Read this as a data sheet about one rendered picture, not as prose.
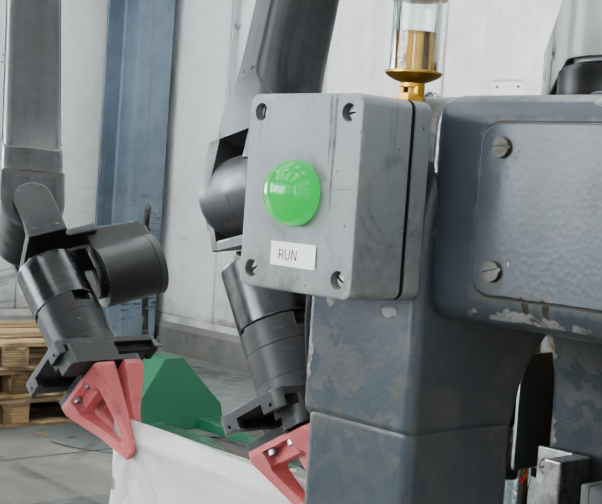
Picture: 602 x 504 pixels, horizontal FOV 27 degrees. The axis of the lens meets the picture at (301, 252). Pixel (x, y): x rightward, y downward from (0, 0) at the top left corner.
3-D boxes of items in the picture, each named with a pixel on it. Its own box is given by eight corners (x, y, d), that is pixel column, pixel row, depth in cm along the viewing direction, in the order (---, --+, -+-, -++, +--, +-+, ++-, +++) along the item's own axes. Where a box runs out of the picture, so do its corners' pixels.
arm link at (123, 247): (-1, 238, 119) (8, 186, 112) (111, 212, 124) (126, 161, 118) (42, 345, 114) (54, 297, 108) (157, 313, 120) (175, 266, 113)
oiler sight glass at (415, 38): (378, 68, 63) (383, -2, 63) (411, 74, 65) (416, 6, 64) (415, 67, 61) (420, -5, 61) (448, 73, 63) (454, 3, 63)
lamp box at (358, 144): (238, 283, 60) (250, 93, 59) (307, 283, 63) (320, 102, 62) (349, 301, 54) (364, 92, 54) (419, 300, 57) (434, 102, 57)
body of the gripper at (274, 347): (388, 401, 89) (356, 305, 91) (283, 413, 82) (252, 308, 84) (328, 432, 93) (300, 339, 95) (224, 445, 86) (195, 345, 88)
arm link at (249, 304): (203, 269, 92) (241, 235, 88) (280, 263, 96) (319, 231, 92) (229, 357, 90) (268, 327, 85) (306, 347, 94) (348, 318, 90)
